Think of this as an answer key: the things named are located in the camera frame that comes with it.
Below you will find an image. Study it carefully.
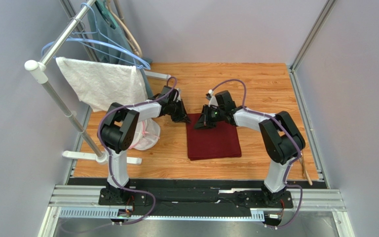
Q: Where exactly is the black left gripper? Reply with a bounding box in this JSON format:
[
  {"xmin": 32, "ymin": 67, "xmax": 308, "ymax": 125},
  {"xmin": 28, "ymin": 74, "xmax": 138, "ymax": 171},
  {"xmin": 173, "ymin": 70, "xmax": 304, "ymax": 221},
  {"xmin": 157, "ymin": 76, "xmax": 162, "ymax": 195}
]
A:
[{"xmin": 167, "ymin": 99, "xmax": 191, "ymax": 123}]

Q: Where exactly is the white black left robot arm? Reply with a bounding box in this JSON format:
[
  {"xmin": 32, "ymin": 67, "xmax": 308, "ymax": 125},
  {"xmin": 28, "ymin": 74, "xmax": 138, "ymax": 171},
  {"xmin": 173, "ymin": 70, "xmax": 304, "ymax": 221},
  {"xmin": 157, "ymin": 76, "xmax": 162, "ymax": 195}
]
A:
[{"xmin": 97, "ymin": 86, "xmax": 190, "ymax": 204}]

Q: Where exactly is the white mesh laundry bag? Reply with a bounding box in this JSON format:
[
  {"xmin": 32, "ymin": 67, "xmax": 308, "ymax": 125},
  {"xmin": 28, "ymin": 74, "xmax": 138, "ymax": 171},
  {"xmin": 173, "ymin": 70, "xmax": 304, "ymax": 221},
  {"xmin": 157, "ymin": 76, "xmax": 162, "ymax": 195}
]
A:
[{"xmin": 128, "ymin": 118, "xmax": 161, "ymax": 151}]

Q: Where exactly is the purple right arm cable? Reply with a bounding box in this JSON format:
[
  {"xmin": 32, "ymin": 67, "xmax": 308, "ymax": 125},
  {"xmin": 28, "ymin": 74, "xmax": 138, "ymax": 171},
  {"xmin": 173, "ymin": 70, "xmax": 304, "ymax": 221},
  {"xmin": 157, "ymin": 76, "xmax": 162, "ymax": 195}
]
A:
[{"xmin": 209, "ymin": 79, "xmax": 304, "ymax": 230}]

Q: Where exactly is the wooden handled fork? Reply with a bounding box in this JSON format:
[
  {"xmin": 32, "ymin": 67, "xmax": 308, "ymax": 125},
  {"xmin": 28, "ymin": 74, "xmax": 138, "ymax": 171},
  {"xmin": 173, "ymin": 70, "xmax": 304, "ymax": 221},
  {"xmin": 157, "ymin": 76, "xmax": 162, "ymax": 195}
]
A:
[{"xmin": 299, "ymin": 153, "xmax": 313, "ymax": 186}]

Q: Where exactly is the aluminium frame rail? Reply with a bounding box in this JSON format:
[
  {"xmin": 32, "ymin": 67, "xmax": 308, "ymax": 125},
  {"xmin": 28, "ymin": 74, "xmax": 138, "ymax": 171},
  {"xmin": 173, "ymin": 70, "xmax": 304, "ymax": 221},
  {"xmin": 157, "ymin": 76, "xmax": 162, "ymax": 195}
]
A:
[{"xmin": 38, "ymin": 179, "xmax": 354, "ymax": 237}]

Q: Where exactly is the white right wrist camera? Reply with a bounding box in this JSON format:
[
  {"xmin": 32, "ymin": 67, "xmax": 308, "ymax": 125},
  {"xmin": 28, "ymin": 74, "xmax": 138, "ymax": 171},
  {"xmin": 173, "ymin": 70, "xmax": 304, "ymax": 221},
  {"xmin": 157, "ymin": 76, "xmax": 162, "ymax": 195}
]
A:
[{"xmin": 206, "ymin": 89, "xmax": 218, "ymax": 107}]

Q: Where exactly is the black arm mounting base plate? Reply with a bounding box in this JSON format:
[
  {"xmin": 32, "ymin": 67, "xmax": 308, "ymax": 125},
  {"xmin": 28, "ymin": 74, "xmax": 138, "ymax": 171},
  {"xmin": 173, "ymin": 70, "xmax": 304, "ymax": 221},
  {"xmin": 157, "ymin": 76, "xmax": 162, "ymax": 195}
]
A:
[{"xmin": 68, "ymin": 177, "xmax": 328, "ymax": 219}]

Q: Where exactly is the beige wooden hanger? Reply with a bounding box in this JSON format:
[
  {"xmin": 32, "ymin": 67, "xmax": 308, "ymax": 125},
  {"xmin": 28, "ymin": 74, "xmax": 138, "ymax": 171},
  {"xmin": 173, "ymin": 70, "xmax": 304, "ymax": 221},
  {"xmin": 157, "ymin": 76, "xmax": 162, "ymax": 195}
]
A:
[{"xmin": 105, "ymin": 0, "xmax": 143, "ymax": 56}]

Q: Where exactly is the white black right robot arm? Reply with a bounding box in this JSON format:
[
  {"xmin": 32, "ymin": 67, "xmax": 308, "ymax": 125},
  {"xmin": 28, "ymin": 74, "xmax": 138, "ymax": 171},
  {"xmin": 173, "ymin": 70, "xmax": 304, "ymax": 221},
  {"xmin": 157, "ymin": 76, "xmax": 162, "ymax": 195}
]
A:
[{"xmin": 194, "ymin": 90, "xmax": 305, "ymax": 206}]

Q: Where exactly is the teal garment on hanger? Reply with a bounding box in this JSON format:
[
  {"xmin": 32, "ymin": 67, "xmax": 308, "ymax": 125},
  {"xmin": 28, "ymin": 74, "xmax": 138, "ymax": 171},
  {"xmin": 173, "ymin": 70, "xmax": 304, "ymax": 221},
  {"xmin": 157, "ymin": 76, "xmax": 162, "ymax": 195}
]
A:
[{"xmin": 87, "ymin": 0, "xmax": 156, "ymax": 105}]

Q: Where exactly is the metal clothes drying rack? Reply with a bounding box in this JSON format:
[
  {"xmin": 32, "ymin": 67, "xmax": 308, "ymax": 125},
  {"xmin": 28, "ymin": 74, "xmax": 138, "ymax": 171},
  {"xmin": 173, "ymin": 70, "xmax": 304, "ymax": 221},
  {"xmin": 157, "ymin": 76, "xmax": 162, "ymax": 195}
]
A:
[{"xmin": 24, "ymin": 0, "xmax": 171, "ymax": 165}]

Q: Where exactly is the blue wire hanger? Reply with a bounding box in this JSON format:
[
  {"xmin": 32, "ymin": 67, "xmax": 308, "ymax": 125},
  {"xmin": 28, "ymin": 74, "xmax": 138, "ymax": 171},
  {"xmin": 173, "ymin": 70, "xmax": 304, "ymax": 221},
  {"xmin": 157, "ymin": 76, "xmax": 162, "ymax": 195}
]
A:
[{"xmin": 40, "ymin": 0, "xmax": 151, "ymax": 70}]

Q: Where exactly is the dark red cloth napkin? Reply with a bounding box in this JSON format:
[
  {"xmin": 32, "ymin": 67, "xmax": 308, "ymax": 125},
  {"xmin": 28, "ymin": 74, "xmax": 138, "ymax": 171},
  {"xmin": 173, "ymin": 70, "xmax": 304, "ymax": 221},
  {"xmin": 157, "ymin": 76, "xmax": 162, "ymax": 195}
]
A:
[{"xmin": 186, "ymin": 113, "xmax": 242, "ymax": 161}]

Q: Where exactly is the white towel on rack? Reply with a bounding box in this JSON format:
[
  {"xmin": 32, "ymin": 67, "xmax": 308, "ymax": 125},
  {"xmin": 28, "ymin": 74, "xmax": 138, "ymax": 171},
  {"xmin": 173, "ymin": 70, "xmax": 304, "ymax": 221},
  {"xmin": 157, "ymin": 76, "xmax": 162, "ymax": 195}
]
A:
[{"xmin": 56, "ymin": 57, "xmax": 153, "ymax": 112}]

